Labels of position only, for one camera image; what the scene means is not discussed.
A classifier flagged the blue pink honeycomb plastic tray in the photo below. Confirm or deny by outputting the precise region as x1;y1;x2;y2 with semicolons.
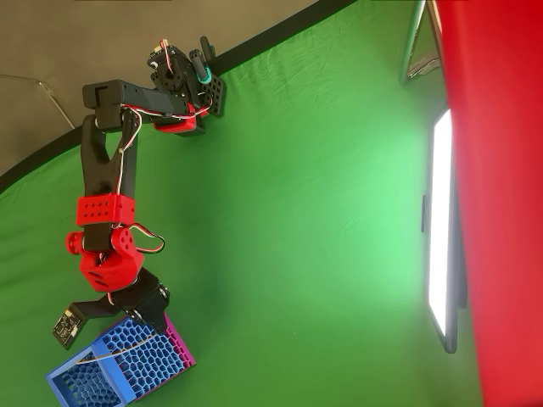
134;312;198;402

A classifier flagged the blue mesh basket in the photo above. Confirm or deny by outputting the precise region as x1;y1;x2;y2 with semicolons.
45;315;190;407

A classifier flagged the green table cloth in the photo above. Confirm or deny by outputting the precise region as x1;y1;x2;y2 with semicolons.
0;0;484;407

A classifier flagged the black monitor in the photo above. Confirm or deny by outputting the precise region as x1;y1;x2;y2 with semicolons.
421;108;468;355

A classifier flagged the red vertical panel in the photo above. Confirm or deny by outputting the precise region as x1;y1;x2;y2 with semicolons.
433;0;543;407

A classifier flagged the chrome tube stand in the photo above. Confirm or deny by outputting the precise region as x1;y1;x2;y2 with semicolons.
398;0;443;85

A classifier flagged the wrist camera board with mount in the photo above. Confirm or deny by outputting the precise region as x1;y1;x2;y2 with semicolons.
52;299;124;352

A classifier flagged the white and red servo cable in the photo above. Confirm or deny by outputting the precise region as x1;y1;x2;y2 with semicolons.
113;40;211;258

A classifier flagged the thin grey cable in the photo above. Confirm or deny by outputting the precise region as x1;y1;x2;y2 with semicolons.
0;73;77;130

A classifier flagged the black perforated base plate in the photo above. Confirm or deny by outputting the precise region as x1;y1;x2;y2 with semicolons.
204;72;227;119

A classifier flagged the black clamp with blue ring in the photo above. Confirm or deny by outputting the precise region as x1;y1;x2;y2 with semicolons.
188;36;216;85

